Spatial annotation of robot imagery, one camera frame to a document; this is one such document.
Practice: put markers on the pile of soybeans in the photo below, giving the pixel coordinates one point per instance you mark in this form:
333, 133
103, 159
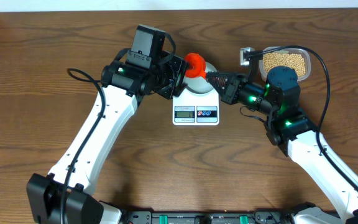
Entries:
294, 61

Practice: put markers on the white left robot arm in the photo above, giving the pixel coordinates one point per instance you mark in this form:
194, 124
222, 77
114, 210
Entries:
65, 194

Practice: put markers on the clear plastic container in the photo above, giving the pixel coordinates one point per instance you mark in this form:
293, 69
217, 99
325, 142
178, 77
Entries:
303, 53

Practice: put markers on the red plastic measuring scoop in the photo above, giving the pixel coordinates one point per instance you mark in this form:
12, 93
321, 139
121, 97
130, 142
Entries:
196, 66

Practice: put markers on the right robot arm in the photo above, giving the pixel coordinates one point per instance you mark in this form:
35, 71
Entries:
288, 127

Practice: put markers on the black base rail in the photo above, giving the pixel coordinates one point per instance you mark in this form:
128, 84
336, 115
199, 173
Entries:
147, 217

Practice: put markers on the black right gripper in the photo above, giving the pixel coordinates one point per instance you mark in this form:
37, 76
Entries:
229, 93

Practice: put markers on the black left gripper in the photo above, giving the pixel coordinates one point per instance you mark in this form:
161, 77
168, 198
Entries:
178, 66

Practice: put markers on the white digital kitchen scale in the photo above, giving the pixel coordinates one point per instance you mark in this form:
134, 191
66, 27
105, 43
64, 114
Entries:
191, 109

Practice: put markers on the grey round bowl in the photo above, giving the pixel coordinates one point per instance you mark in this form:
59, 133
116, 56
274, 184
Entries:
199, 85

